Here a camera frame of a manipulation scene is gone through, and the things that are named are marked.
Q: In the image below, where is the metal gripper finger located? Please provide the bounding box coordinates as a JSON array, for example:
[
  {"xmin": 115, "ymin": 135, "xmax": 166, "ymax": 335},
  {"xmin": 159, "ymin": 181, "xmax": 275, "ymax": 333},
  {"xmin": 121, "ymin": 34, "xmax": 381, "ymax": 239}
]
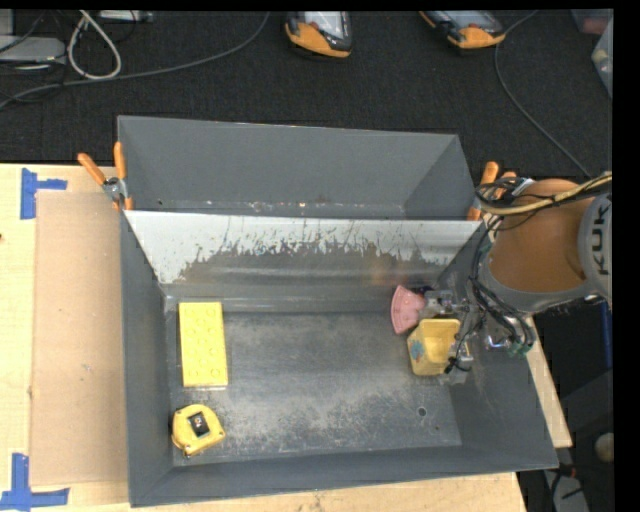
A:
[
  {"xmin": 424, "ymin": 288, "xmax": 458, "ymax": 316},
  {"xmin": 444, "ymin": 349, "xmax": 475, "ymax": 387}
]

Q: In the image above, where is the pink wedge-shaped toy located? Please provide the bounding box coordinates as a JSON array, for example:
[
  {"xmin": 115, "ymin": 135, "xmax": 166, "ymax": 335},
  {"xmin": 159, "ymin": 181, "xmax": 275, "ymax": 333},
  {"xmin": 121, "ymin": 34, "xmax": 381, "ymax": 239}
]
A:
[{"xmin": 390, "ymin": 284, "xmax": 428, "ymax": 336}]

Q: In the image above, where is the yellow plastic cup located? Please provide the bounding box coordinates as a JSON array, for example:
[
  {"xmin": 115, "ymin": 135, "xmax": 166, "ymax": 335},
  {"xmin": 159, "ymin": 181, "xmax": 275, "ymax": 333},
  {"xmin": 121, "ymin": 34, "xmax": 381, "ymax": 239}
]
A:
[{"xmin": 406, "ymin": 318, "xmax": 462, "ymax": 377}]

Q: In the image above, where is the grey metal bin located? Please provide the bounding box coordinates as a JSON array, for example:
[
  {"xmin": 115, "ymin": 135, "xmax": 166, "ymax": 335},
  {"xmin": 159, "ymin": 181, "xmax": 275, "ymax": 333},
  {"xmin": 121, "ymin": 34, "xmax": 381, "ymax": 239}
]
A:
[{"xmin": 115, "ymin": 114, "xmax": 561, "ymax": 508}]

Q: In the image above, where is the yellow studded toy block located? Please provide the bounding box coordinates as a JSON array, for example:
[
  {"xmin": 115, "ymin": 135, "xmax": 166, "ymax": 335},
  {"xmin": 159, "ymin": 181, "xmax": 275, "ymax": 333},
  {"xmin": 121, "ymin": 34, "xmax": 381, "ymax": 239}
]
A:
[{"xmin": 178, "ymin": 301, "xmax": 230, "ymax": 389}]

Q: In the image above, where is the yellow tape measure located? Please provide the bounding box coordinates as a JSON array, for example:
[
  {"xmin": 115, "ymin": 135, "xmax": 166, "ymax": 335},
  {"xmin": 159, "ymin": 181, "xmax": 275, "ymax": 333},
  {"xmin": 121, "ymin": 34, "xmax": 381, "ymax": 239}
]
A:
[{"xmin": 169, "ymin": 403, "xmax": 227, "ymax": 458}]

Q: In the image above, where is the brown cardboard board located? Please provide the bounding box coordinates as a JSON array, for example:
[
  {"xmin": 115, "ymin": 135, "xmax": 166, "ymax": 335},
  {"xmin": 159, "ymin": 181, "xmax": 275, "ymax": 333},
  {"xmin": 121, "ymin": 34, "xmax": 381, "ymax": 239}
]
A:
[{"xmin": 28, "ymin": 191, "xmax": 131, "ymax": 489}]

